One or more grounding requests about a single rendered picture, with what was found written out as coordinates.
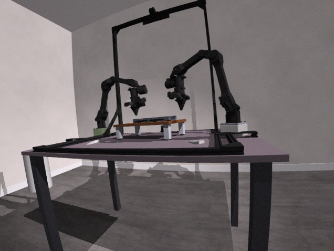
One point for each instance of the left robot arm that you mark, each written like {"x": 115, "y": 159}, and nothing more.
{"x": 226, "y": 100}

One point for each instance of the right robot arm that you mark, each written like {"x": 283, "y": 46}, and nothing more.
{"x": 106, "y": 87}

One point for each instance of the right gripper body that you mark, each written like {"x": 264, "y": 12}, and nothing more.
{"x": 133, "y": 101}

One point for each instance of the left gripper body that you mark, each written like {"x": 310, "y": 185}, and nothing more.
{"x": 180, "y": 94}

